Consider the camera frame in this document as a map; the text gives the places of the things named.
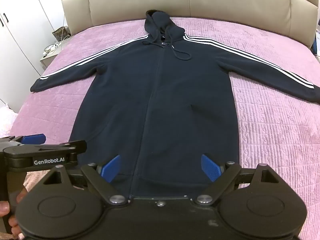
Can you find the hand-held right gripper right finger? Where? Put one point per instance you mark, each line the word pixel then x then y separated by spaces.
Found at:
pixel 210 168

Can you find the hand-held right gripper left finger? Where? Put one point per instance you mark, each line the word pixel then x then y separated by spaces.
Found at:
pixel 111 168

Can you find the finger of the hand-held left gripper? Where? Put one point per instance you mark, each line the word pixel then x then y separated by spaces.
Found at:
pixel 33 138
pixel 50 152

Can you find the navy striped hoodie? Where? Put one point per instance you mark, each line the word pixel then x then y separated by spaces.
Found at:
pixel 162 92

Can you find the person's left hand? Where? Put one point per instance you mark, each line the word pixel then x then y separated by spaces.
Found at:
pixel 21 195

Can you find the pink fluffy cloth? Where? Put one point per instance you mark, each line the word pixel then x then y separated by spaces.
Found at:
pixel 6 120

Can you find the pink quilted blanket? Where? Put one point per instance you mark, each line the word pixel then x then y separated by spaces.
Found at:
pixel 275 135

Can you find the white nightstand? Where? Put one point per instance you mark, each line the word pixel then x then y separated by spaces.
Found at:
pixel 47 61

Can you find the white wardrobe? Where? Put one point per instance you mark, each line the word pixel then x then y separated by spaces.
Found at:
pixel 22 45

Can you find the brown patterned bag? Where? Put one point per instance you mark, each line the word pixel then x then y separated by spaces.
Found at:
pixel 61 33

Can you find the white bedside item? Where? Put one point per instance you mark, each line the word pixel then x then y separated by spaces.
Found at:
pixel 316 38

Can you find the beige padded headboard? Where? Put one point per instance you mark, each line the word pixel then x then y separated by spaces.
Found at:
pixel 225 0

